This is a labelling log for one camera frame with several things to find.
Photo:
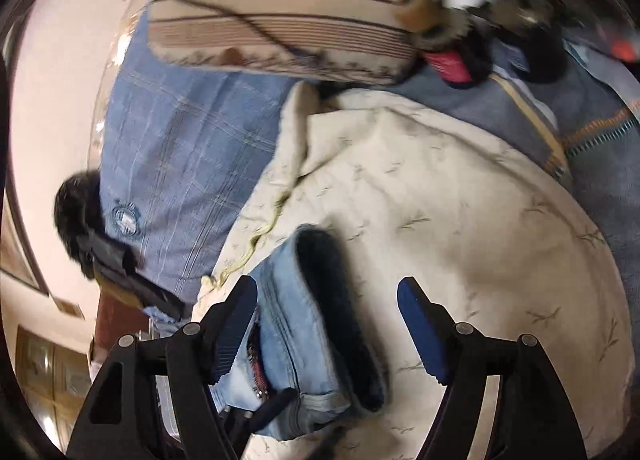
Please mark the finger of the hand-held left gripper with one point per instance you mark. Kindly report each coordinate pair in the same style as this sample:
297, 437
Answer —
160, 297

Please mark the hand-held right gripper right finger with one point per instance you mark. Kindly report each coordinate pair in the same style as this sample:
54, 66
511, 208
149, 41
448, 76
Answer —
424, 335

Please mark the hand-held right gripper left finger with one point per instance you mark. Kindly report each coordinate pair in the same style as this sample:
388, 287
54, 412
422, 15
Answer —
234, 335

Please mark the light blue denim pants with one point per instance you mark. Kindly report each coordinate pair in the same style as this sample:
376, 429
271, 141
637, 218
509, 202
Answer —
300, 335

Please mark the black studded belt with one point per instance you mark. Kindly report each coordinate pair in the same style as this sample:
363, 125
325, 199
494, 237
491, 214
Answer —
260, 370

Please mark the cream leaf print blanket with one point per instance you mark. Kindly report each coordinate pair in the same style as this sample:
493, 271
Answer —
450, 215

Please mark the blue plaid bed sheet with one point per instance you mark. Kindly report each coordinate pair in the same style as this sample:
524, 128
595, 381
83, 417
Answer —
175, 140

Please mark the wooden cabinet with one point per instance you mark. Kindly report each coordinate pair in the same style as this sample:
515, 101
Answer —
47, 385

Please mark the grey-blue cloth with orange stitching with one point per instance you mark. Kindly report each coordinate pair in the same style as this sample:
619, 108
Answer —
600, 165

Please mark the red cylindrical object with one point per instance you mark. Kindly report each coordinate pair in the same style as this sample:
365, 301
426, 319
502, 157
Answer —
447, 65

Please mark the black furry object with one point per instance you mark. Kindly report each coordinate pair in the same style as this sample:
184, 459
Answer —
479, 57
537, 52

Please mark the beige striped pillow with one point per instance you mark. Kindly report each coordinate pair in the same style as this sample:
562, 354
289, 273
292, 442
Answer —
280, 5

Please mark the brown furry object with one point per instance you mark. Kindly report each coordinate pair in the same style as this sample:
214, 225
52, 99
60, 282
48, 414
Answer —
425, 20

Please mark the framed wall picture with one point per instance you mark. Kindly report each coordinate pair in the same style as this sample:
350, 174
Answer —
17, 250

